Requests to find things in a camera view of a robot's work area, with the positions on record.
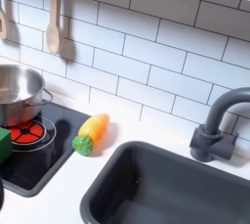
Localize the orange toy carrot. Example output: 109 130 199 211
71 112 110 157

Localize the steel pot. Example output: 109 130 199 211
0 64 54 128

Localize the red stove burner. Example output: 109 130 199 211
7 119 46 145

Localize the black stove top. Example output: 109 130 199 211
0 100 92 199

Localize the wooden spoon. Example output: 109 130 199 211
45 0 63 56

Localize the grey tap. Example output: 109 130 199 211
188 86 250 163

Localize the wooden spatula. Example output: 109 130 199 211
0 0 8 40

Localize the grey sink basin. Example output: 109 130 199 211
79 140 250 224

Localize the green block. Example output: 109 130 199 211
0 126 14 165

